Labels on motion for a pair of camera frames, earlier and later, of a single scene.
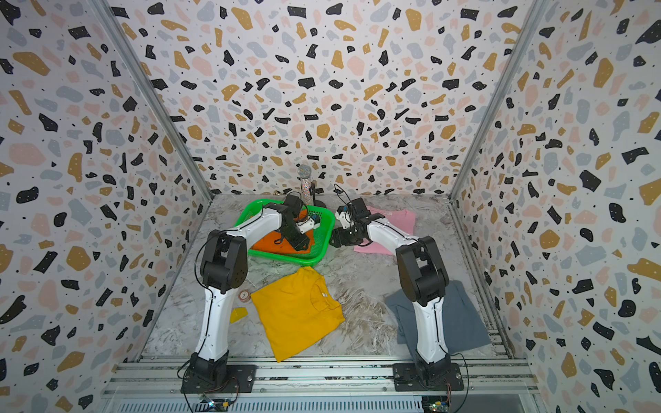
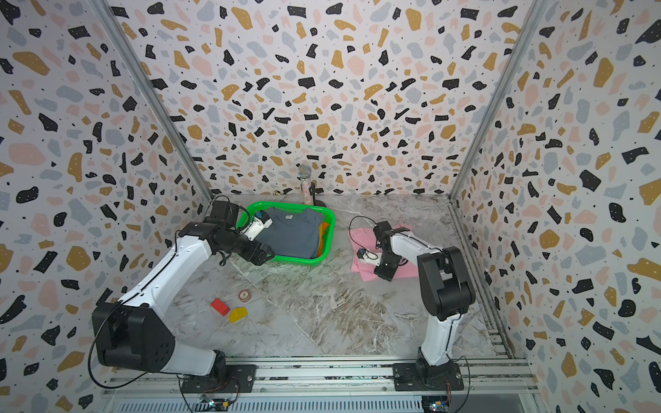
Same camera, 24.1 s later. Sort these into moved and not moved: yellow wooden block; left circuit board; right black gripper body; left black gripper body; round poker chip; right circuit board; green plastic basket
Moved: right black gripper body; left black gripper body
Not moved: right circuit board; yellow wooden block; green plastic basket; round poker chip; left circuit board
